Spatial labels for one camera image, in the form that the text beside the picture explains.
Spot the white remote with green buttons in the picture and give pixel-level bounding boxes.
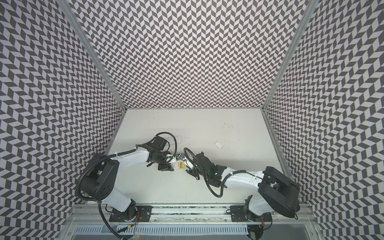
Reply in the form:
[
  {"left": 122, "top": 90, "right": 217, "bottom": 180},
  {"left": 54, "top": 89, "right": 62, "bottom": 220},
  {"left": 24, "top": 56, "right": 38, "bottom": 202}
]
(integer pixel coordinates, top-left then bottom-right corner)
[{"left": 172, "top": 161, "right": 185, "bottom": 171}]

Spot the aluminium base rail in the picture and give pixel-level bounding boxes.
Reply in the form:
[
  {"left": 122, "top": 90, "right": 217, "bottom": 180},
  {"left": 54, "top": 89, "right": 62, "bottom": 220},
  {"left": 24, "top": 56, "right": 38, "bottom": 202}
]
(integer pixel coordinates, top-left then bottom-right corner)
[{"left": 64, "top": 203, "right": 316, "bottom": 226}]

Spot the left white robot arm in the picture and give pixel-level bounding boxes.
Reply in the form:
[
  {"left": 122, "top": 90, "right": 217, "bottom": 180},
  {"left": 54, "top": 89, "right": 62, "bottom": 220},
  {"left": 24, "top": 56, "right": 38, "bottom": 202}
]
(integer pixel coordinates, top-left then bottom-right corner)
[{"left": 75, "top": 132, "right": 178, "bottom": 222}]

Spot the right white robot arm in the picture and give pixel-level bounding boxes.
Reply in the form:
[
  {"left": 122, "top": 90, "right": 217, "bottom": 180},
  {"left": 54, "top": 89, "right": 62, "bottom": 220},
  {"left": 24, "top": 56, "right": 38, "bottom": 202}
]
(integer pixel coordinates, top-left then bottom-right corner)
[{"left": 184, "top": 148, "right": 300, "bottom": 220}]

